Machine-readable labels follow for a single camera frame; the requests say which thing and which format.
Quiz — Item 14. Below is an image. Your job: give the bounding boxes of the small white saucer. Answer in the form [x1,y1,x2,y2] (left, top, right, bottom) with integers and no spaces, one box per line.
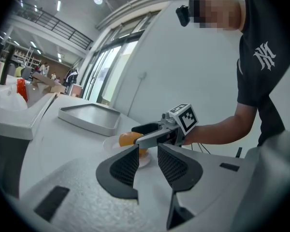
[102,135,152,169]

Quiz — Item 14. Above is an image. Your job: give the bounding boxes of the white ceramic sink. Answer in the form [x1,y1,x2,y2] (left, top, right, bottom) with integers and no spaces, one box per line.
[0,81,58,141]

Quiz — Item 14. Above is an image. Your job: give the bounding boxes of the black balcony railing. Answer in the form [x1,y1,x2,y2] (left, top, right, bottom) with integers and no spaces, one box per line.
[14,1,94,50]

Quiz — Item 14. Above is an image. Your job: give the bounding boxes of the clear plastic bag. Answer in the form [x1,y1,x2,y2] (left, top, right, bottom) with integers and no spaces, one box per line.
[0,86,29,111]

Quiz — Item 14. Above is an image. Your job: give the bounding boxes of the brown cardboard box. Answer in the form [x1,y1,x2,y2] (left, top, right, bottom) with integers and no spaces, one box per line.
[31,72,66,94]

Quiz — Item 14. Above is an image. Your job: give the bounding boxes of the coat rack with clothes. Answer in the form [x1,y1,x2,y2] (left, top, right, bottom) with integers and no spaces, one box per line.
[64,67,80,88]

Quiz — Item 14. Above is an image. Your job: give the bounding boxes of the person's right forearm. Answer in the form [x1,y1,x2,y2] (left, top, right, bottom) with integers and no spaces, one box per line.
[183,110,260,146]

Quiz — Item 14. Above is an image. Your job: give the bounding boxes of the black faucet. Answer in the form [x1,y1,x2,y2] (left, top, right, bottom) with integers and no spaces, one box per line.
[0,44,15,86]

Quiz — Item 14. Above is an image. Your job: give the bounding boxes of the person's head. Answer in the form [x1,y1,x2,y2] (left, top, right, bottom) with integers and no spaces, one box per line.
[188,0,246,31]

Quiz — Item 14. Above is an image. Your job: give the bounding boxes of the red packet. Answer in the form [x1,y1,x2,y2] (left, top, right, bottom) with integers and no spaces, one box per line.
[16,78,29,102]

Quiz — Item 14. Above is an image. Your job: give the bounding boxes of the grey wall cable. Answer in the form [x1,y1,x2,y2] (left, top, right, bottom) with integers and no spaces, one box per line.
[127,78,144,116]

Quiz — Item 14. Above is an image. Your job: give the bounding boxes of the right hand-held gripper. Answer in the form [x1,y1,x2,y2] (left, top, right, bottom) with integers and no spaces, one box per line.
[131,102,199,150]

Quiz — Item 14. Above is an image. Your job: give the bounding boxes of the person's black t-shirt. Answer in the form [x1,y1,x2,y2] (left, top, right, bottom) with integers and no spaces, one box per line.
[236,0,290,147]

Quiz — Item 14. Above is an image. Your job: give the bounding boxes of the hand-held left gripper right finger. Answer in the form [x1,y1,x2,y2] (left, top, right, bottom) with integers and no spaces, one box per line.
[157,143,204,192]

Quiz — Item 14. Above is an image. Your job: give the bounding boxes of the glass door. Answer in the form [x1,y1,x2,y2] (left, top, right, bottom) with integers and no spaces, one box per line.
[82,30,146,104]

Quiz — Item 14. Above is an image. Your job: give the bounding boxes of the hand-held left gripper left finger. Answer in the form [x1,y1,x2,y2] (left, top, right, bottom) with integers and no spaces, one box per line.
[95,144,140,200]

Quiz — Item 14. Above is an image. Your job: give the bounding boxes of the grey rectangular tray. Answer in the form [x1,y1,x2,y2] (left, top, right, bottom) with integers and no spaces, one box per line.
[58,102,121,137]

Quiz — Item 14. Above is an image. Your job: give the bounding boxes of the black head camera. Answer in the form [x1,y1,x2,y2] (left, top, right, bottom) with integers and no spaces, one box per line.
[175,5,191,28]

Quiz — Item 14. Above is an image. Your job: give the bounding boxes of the black cable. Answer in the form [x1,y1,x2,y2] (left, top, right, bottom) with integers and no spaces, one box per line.
[190,143,211,154]

